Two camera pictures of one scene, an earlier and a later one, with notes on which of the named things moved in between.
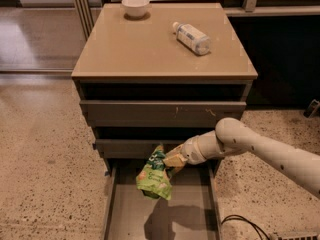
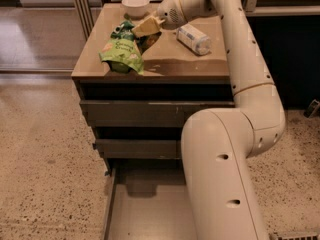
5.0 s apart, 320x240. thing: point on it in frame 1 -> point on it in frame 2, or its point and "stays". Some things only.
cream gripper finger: x=175 y=158 -> x=148 y=26
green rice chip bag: x=153 y=178 -> x=124 y=49
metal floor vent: x=300 y=237 stays
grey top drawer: x=158 y=113 stays
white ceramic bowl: x=135 y=6 stays
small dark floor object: x=312 y=108 stays
